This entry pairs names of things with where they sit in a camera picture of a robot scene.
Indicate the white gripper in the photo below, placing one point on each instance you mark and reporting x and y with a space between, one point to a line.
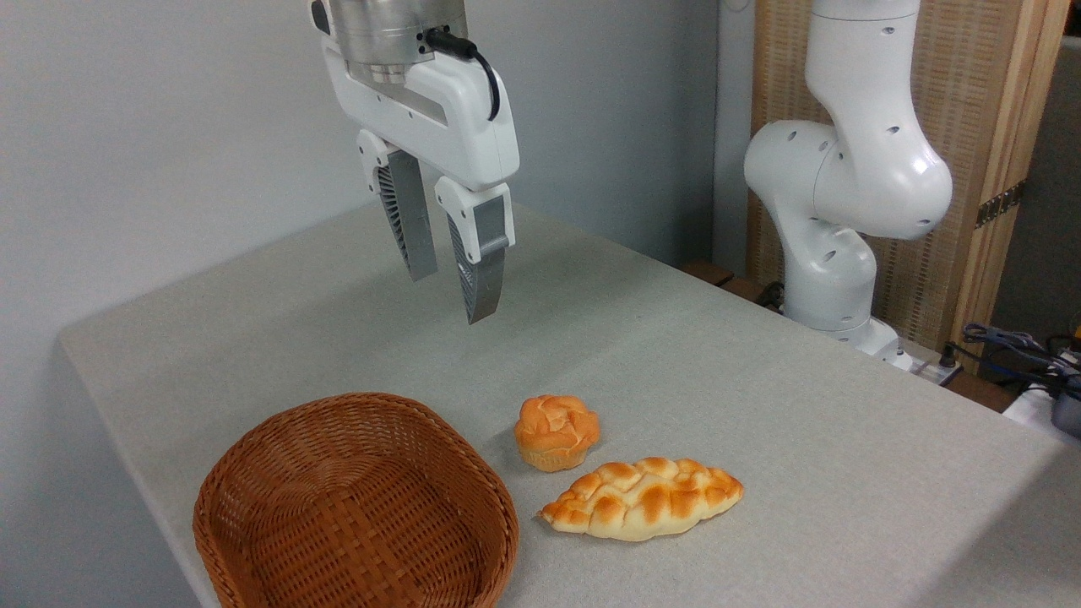
460 127

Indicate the round muffin bread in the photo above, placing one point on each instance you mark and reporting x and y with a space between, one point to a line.
556 431

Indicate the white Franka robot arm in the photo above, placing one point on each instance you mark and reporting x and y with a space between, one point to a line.
853 177

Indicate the brown wicker basket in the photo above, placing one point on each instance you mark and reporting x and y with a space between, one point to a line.
355 515

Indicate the long braided bread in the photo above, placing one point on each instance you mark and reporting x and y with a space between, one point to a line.
646 500

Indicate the metal screen hinge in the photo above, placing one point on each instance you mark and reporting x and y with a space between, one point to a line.
1001 204

